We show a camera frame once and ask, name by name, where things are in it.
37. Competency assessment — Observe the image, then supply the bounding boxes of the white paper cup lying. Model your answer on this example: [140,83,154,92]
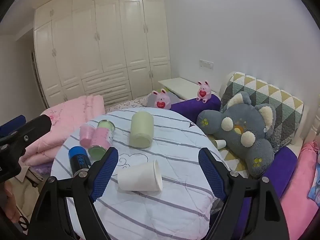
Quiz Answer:
[117,160,163,191]

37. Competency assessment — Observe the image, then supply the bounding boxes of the purple bed sheet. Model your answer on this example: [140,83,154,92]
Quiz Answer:
[232,146,297,239]

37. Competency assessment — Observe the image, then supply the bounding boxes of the pink bunny plush right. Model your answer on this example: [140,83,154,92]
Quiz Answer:
[196,81,212,103]

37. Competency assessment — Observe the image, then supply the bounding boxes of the purple bolster pillow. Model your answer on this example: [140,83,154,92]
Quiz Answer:
[171,94,221,123]

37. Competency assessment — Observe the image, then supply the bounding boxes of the pink bunny plush left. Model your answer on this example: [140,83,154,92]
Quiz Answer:
[152,88,171,109]

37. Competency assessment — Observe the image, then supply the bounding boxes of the folded pink quilt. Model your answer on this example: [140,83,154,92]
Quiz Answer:
[20,95,105,166]

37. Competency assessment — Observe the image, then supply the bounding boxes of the small paper cup by koala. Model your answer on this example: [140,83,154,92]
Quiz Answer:
[212,140,227,150]

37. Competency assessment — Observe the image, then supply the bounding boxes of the white bedside table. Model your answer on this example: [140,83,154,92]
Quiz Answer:
[158,77,222,101]

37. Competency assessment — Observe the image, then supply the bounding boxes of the clear jar green pink liner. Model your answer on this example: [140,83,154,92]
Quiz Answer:
[88,120,116,160]

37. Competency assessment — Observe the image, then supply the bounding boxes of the triangle patterned quilted cushion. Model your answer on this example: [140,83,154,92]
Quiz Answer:
[219,72,305,152]

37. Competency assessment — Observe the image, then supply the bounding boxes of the striped white tablecloth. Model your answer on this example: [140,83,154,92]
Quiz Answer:
[50,107,231,240]

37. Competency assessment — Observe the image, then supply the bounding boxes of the grey small pillow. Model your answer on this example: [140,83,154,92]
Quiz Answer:
[146,91,182,107]

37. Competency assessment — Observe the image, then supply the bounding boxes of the grey koala plush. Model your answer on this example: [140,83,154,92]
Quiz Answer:
[196,92,276,178]

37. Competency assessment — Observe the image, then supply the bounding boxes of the pink blanket right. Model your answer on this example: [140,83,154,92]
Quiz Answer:
[280,141,319,239]

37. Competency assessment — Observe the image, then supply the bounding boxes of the small pink plastic cup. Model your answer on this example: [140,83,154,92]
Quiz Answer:
[79,124,95,149]

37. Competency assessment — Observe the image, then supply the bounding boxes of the cream wardrobe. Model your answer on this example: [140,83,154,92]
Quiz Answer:
[34,0,171,107]

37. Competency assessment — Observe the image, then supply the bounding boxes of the pale green cup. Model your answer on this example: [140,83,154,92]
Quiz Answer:
[129,111,154,148]

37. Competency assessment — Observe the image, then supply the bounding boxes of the pink bunny plush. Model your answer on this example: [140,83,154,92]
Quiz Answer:
[152,88,171,109]
[196,81,212,103]

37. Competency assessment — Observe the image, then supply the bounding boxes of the blue black can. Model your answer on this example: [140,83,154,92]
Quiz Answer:
[68,146,92,177]

